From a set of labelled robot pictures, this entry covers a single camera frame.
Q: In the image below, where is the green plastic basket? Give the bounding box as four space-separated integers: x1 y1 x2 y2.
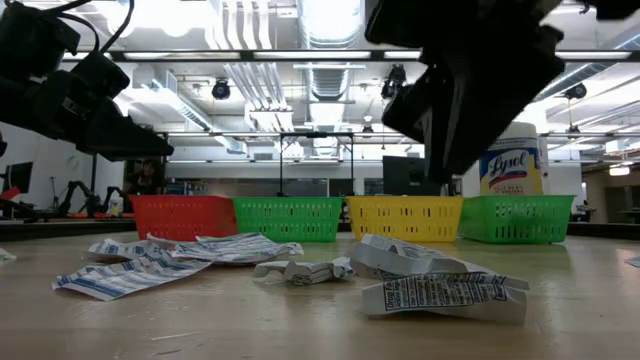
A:
232 196 345 244
457 193 576 245

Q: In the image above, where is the dark small monitor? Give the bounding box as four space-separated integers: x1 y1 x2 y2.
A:
0 160 34 195

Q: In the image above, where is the person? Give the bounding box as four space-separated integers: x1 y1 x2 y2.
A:
122 158 164 197

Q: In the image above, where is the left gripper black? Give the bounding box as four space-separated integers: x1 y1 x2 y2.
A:
27 68 176 162

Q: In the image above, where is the yellow plastic basket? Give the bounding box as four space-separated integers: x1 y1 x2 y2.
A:
345 194 466 244

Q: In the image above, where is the black monitor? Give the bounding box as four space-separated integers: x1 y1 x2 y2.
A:
382 155 441 197

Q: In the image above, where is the black overhead rig camera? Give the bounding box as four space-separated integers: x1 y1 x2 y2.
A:
380 63 408 101

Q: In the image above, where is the black overhead rig beam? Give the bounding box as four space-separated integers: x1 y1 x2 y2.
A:
54 48 640 64

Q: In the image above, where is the red plastic basket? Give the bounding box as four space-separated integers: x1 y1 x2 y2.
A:
130 194 239 242

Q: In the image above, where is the crumpled small white packet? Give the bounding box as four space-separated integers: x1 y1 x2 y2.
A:
252 256 355 287

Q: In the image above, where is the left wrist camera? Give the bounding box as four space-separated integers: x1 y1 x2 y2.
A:
69 49 131 99

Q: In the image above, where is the Lysol wipes canister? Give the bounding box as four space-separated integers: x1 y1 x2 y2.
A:
477 122 546 197

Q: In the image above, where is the blue striped bandage wrapper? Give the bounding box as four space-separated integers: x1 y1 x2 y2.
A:
147 232 211 251
87 237 169 265
51 251 215 303
192 231 305 267

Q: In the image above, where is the silver ceiling air duct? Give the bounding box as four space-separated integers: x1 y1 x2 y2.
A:
294 0 369 101

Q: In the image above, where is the white Drug Facts packet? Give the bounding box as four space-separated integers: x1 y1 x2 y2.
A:
360 272 530 326

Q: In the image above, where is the black background table frame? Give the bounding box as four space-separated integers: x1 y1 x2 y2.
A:
278 131 356 197

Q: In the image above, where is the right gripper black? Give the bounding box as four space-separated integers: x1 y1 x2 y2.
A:
364 0 566 184

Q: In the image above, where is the black ceiling-hung camera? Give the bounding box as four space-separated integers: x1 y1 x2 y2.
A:
210 77 232 101
564 82 589 101

